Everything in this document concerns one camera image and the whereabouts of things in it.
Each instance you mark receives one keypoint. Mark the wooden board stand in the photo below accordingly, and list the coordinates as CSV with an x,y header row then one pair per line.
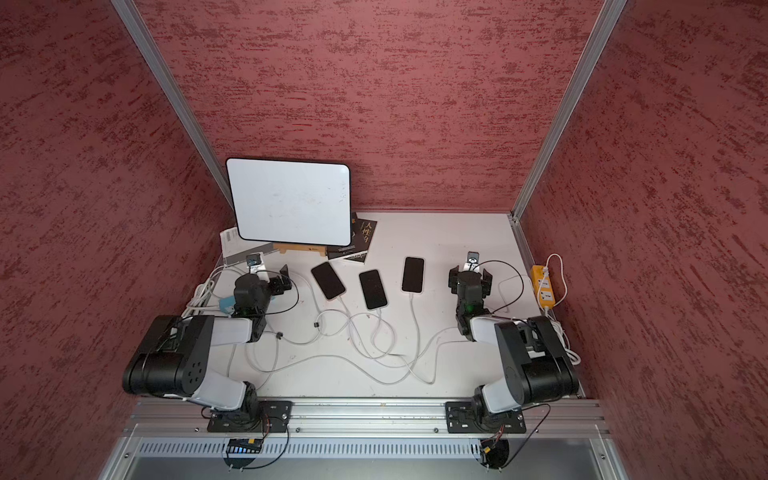
x,y
283,248

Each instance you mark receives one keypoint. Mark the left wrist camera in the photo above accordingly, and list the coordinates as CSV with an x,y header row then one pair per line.
x,y
257,263

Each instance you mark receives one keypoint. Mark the dark book chinese title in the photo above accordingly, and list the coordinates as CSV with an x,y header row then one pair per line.
x,y
362,232

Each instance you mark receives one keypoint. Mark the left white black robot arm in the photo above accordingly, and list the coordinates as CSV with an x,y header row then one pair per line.
x,y
172,359

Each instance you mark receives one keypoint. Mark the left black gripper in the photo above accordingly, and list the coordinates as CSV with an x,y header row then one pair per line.
x,y
276,282

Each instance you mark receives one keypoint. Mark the pink case phone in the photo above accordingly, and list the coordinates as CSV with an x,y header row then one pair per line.
x,y
328,281
413,275

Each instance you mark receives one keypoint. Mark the right aluminium corner post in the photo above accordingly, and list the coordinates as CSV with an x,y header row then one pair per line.
x,y
605,23

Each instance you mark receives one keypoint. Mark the teal small object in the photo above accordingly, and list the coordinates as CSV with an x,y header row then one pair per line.
x,y
226,305

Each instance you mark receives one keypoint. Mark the left aluminium corner post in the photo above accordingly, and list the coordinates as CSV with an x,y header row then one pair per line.
x,y
137,29

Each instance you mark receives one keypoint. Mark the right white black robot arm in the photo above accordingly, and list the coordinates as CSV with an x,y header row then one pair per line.
x,y
535,365

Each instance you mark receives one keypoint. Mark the white board black frame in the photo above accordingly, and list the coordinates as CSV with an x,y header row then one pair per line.
x,y
295,202

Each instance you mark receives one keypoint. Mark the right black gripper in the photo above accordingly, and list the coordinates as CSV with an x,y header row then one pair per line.
x,y
454,278

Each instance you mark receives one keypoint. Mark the grey flat box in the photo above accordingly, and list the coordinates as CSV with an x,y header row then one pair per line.
x,y
235,249

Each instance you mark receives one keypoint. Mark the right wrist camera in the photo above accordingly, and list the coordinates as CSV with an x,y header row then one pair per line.
x,y
472,261

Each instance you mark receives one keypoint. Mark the aluminium corner post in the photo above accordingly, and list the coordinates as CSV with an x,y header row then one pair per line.
x,y
137,29
605,23

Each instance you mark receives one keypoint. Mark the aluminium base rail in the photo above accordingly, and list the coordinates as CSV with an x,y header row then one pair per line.
x,y
371,418

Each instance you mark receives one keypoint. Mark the yellow power strip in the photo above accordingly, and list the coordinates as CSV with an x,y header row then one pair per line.
x,y
542,286

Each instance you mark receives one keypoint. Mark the clear case phone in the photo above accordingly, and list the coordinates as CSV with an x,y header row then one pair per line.
x,y
373,290

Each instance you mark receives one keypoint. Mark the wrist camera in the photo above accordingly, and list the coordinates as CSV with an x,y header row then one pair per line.
x,y
257,263
472,261

